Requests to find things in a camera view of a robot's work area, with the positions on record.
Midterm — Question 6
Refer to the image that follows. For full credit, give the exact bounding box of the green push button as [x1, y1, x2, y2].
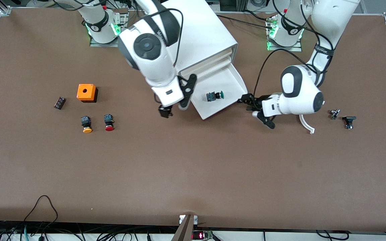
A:
[206, 91, 225, 102]

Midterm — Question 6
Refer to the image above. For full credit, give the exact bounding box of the red push button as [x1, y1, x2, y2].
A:
[104, 114, 115, 132]

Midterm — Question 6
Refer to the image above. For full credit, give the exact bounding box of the yellow push button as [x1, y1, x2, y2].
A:
[80, 115, 93, 134]

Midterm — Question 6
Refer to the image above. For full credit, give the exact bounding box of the black push button part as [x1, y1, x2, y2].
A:
[342, 115, 357, 130]

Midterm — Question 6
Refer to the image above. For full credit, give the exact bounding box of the white curved plastic piece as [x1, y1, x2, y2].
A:
[299, 114, 315, 135]

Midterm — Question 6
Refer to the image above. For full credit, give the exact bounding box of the orange box with hole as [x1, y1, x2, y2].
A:
[76, 84, 99, 103]

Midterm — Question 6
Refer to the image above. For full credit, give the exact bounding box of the device with red display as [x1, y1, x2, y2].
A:
[192, 230, 214, 241]

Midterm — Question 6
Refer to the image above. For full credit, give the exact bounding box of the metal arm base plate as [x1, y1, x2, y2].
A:
[89, 8, 128, 48]
[267, 13, 303, 52]

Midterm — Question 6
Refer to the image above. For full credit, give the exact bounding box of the black cable on table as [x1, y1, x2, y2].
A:
[216, 10, 274, 30]

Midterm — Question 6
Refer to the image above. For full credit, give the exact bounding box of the camera mounting pole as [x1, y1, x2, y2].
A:
[171, 214, 199, 241]

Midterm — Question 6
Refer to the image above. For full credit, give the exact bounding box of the thin black looped cable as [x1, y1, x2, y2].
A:
[23, 195, 59, 232]

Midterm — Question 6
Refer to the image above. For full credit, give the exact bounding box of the black cable below table edge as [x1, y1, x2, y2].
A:
[315, 230, 350, 241]

